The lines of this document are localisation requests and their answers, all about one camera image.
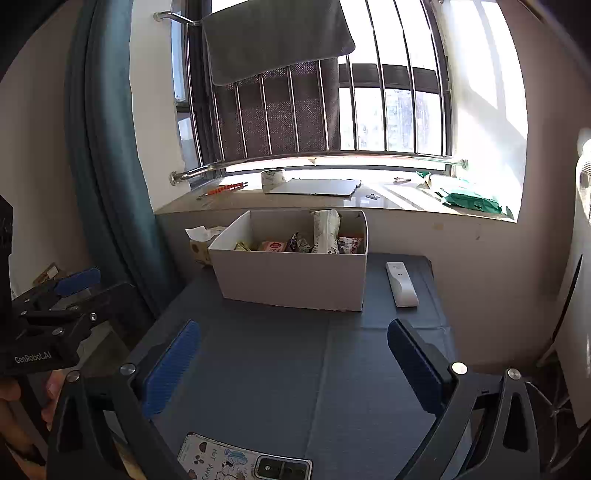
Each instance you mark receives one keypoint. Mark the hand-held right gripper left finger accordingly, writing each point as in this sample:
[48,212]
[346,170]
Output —
[170,367]

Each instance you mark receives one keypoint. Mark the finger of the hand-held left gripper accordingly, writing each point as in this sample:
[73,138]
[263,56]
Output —
[81,279]
[92,307]

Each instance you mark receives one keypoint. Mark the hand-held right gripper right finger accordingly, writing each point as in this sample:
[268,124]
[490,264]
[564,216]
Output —
[415,367]

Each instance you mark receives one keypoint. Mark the white orange cartoon snack bag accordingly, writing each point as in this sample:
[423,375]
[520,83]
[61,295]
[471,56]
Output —
[351,244]

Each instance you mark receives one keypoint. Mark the yellow snack packet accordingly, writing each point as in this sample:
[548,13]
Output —
[242,247]

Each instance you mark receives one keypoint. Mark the white cardboard box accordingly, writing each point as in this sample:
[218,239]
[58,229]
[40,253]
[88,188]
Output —
[286,277]

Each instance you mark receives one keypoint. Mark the orange brown cracker packet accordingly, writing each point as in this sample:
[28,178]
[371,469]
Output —
[271,246]

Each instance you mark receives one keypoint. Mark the long white snack packet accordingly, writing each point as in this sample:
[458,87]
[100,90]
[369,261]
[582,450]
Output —
[325,230]

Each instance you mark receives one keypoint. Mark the black snack packet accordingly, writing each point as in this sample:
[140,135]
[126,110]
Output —
[298,243]

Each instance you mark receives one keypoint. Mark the person's left hand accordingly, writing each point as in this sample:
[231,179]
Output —
[51,397]

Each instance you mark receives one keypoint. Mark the white remote control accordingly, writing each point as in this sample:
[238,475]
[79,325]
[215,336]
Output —
[402,284]

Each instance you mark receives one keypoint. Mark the teal curtain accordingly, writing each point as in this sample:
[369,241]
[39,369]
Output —
[115,184]

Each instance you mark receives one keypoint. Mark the phone with cartoon case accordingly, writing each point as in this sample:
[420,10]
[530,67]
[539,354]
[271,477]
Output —
[221,459]

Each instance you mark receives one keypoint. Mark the grey-blue table cloth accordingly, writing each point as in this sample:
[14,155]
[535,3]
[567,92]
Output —
[286,369]

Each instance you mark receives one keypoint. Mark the brown tissue box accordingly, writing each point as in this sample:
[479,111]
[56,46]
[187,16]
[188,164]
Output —
[201,249]

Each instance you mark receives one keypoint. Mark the chrome chair base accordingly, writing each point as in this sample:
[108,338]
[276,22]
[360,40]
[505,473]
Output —
[551,397]

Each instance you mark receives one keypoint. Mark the grey window sill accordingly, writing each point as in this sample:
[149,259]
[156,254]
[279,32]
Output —
[406,203]

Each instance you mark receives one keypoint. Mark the green plastic bag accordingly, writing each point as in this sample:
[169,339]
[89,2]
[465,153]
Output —
[471,201]

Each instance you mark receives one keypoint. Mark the white tower appliance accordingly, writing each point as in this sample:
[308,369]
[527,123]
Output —
[579,300]

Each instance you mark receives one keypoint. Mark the small metal tool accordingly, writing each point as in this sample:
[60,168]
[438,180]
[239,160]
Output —
[401,179]

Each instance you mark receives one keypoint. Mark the green plastic scrap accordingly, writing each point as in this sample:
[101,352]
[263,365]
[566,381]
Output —
[422,177]

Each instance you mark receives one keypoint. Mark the grey flat board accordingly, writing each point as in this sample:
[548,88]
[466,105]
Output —
[314,187]

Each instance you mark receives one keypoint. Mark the white tape roll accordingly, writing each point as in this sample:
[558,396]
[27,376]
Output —
[272,181]

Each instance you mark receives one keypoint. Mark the grey towel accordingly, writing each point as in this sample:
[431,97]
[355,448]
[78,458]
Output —
[277,37]

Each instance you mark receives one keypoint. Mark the wall socket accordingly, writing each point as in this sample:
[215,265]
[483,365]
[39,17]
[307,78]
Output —
[46,275]

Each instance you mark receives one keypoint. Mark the metal window guard rail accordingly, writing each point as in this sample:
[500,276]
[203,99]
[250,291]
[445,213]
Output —
[323,159]

